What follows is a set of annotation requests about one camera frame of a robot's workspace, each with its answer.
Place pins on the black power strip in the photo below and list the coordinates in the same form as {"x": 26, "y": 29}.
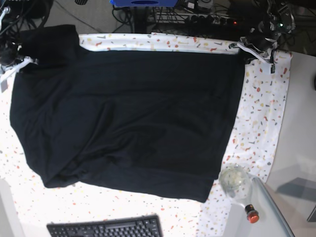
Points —
{"x": 212, "y": 19}

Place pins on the black computer keyboard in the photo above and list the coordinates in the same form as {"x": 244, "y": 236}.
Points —
{"x": 145, "y": 226}

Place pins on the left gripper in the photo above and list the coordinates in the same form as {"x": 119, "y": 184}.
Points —
{"x": 262, "y": 41}

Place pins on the black wire rack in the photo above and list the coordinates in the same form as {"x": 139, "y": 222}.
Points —
{"x": 169, "y": 15}

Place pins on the clear bottle orange cap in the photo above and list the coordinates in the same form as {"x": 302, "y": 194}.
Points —
{"x": 237, "y": 186}

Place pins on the blue box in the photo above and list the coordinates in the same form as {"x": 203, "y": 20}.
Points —
{"x": 135, "y": 3}

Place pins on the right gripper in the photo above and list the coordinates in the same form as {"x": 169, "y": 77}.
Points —
{"x": 8, "y": 52}

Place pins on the terrazzo pattern tablecloth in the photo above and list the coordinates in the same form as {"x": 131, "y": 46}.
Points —
{"x": 252, "y": 144}

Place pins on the black t-shirt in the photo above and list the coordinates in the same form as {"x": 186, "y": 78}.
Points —
{"x": 139, "y": 121}

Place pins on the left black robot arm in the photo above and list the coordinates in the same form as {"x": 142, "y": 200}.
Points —
{"x": 275, "y": 19}

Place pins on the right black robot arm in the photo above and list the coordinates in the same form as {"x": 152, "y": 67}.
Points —
{"x": 20, "y": 20}

